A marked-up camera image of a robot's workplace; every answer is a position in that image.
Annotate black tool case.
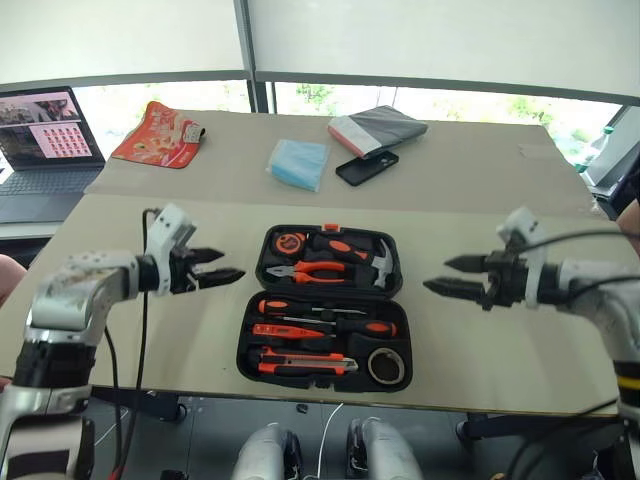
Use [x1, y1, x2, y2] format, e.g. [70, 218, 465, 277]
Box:
[235, 223, 414, 394]

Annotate blue face mask pack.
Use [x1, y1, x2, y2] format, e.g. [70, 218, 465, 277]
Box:
[264, 138, 332, 194]

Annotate orange handled pliers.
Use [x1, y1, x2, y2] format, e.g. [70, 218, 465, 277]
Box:
[264, 259, 349, 285]

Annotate black table leg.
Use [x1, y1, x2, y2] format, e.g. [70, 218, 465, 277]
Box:
[92, 389, 189, 424]
[457, 413, 621, 444]

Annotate orange test pen screwdriver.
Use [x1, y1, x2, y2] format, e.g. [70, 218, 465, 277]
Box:
[251, 323, 326, 340]

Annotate grey monitor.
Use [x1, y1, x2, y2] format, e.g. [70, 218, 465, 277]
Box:
[584, 107, 640, 201]

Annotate orange black utility knife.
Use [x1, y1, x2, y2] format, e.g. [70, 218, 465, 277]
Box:
[257, 346, 360, 376]

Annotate person in dark clothes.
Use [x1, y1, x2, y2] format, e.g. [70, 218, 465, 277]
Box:
[617, 199, 640, 256]

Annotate dark laptop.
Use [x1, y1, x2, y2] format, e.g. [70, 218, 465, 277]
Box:
[0, 86, 107, 225]

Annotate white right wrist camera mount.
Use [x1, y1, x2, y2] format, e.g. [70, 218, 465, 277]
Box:
[496, 206, 549, 309]

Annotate claw hammer orange black handle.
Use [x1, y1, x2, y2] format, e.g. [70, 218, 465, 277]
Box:
[312, 234, 396, 290]

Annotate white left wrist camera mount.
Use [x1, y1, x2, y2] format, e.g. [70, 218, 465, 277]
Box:
[144, 203, 199, 296]

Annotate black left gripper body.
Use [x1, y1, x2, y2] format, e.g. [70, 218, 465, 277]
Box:
[168, 247, 201, 296]

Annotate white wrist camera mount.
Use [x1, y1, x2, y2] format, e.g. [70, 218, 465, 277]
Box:
[496, 206, 549, 309]
[144, 203, 199, 296]

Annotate white floor cable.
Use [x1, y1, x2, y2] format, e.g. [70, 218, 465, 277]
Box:
[317, 402, 346, 480]

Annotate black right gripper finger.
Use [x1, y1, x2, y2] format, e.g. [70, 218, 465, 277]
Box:
[443, 254, 489, 275]
[422, 277, 486, 303]

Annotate orange black tape measure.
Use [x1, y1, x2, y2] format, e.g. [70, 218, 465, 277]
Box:
[273, 232, 307, 256]

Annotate black orange handled screwdriver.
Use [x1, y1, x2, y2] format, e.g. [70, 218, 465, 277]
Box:
[257, 298, 369, 316]
[277, 315, 399, 339]

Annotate silver rounded robot leg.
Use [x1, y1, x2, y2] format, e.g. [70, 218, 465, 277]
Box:
[232, 422, 304, 480]
[347, 417, 424, 480]

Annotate seated person bare skin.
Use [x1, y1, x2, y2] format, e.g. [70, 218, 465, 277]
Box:
[0, 253, 29, 394]

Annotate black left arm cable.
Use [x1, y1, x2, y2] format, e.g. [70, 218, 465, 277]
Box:
[102, 208, 161, 480]

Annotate folded grey cloth bag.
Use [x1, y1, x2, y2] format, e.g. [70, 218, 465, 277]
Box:
[327, 104, 430, 160]

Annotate orange printed mouse pad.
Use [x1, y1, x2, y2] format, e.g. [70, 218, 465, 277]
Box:
[110, 100, 207, 170]

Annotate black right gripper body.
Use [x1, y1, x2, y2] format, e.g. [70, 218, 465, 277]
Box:
[479, 248, 529, 312]

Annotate black tape roll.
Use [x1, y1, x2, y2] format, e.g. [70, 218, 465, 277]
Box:
[367, 347, 406, 385]

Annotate black phone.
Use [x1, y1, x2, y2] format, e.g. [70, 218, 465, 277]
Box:
[335, 149, 400, 188]

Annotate clear plastic bottle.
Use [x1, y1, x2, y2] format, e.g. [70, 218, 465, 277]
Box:
[577, 127, 614, 174]

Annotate grey window frame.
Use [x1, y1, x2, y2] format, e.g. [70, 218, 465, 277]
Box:
[0, 0, 640, 119]

